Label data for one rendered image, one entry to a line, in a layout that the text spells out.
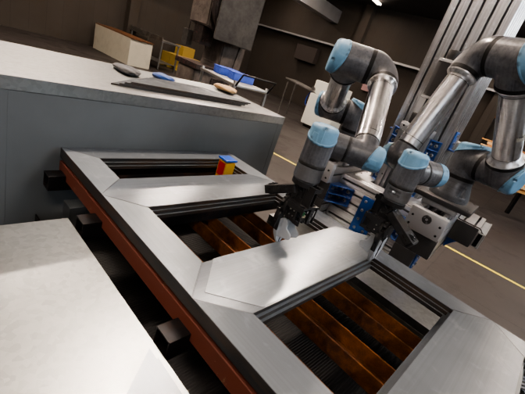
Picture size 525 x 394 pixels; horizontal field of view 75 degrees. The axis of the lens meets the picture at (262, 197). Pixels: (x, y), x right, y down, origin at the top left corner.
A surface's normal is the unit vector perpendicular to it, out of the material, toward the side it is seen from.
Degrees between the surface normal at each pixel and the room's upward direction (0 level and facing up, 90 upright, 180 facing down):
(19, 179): 90
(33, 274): 0
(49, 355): 0
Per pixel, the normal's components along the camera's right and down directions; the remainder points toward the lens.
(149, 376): 0.30, -0.88
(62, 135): 0.68, 0.47
